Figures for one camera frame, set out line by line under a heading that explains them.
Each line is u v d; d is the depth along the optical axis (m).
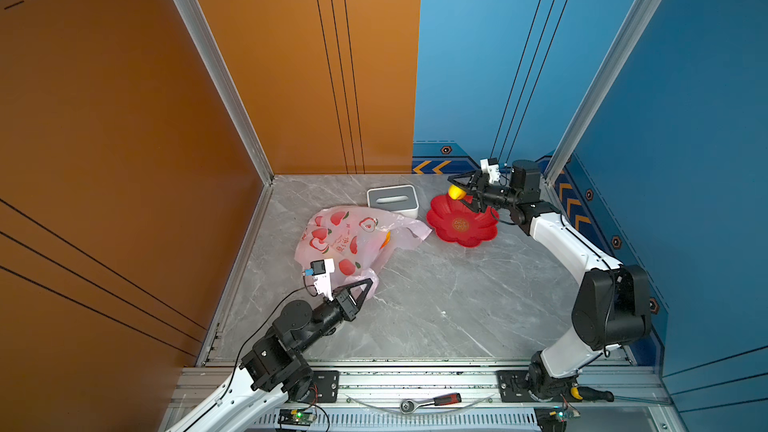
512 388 0.72
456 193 0.77
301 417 0.70
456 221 1.06
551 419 0.70
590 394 0.70
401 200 1.09
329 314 0.61
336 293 0.61
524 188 0.66
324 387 0.74
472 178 0.74
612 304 0.45
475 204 0.76
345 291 0.61
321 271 0.63
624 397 0.72
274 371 0.53
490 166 0.79
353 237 0.89
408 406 0.69
